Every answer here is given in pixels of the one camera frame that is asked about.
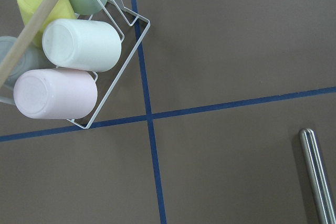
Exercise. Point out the white cup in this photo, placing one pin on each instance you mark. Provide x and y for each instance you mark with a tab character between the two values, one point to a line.
82	44

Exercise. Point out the pink cup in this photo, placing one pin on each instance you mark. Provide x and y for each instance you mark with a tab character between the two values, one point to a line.
55	93

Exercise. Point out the grey blue cup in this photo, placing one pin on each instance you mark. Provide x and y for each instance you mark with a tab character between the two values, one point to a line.
33	58

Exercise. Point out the yellow cup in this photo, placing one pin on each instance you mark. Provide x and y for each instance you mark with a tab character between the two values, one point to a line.
62	9

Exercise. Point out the white wire cup rack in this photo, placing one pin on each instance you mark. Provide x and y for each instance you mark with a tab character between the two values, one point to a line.
117	70

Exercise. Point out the wooden rack handle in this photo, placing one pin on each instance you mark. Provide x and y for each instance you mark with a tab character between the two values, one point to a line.
25	37

